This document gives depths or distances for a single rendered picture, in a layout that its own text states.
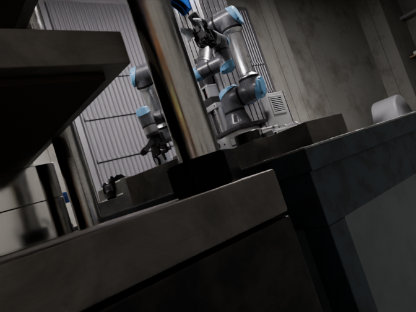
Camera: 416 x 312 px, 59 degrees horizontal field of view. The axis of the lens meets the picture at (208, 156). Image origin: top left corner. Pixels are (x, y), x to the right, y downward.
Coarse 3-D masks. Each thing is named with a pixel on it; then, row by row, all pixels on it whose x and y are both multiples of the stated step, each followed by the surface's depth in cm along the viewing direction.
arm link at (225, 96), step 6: (222, 90) 205; (228, 90) 203; (234, 90) 202; (222, 96) 205; (228, 96) 203; (234, 96) 202; (222, 102) 206; (228, 102) 203; (234, 102) 203; (240, 102) 202; (228, 108) 204; (234, 108) 203
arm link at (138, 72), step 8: (144, 64) 226; (136, 72) 225; (144, 72) 224; (136, 80) 226; (144, 80) 226; (144, 88) 228; (152, 88) 232; (144, 96) 233; (152, 96) 233; (152, 104) 235; (152, 112) 238; (160, 128) 241; (168, 136) 243
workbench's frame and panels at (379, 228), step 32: (384, 128) 73; (288, 160) 58; (320, 160) 57; (352, 160) 66; (384, 160) 73; (288, 192) 62; (320, 192) 58; (352, 192) 64; (384, 192) 71; (320, 224) 58; (352, 224) 61; (384, 224) 67; (320, 256) 59; (352, 256) 59; (384, 256) 65; (320, 288) 61; (352, 288) 57; (384, 288) 62
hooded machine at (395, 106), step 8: (392, 96) 650; (400, 96) 652; (376, 104) 671; (384, 104) 654; (392, 104) 641; (400, 104) 645; (376, 112) 666; (384, 112) 653; (392, 112) 641; (400, 112) 639; (408, 112) 653; (376, 120) 667; (384, 120) 654
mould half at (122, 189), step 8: (128, 176) 160; (120, 184) 158; (120, 192) 158; (128, 192) 158; (104, 200) 172; (112, 200) 153; (120, 200) 155; (128, 200) 157; (104, 208) 150; (112, 208) 152; (120, 208) 154
